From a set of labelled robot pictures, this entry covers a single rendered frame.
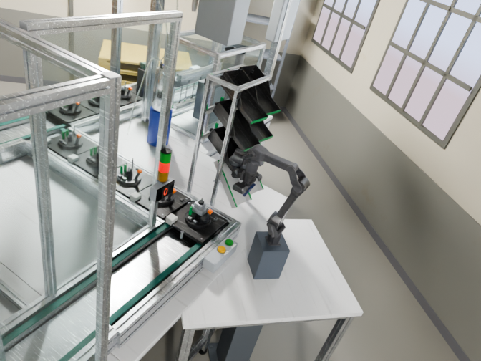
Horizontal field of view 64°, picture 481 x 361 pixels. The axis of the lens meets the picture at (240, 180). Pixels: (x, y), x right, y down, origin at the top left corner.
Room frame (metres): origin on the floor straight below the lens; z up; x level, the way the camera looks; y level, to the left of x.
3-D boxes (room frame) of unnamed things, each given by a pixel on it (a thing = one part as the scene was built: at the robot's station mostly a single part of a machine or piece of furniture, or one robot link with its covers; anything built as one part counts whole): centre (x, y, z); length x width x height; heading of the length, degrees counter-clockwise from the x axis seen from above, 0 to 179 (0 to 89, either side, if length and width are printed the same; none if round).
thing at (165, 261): (1.32, 0.31, 0.91); 0.84 x 0.28 x 0.10; 157
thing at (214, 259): (1.42, 0.00, 0.93); 0.21 x 0.07 x 0.06; 157
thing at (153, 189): (1.46, 0.35, 1.29); 0.12 x 0.05 x 0.25; 157
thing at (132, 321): (1.27, 0.14, 0.91); 0.89 x 0.06 x 0.11; 157
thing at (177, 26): (1.47, 0.38, 1.46); 0.03 x 0.03 x 1.00; 67
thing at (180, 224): (1.59, 0.17, 0.96); 0.24 x 0.24 x 0.02; 67
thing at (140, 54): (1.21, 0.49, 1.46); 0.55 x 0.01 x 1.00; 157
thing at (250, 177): (1.55, -0.04, 1.33); 0.19 x 0.06 x 0.08; 156
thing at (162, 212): (1.69, 0.40, 1.01); 0.24 x 0.24 x 0.13; 67
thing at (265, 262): (1.47, -0.23, 0.96); 0.14 x 0.14 x 0.20; 22
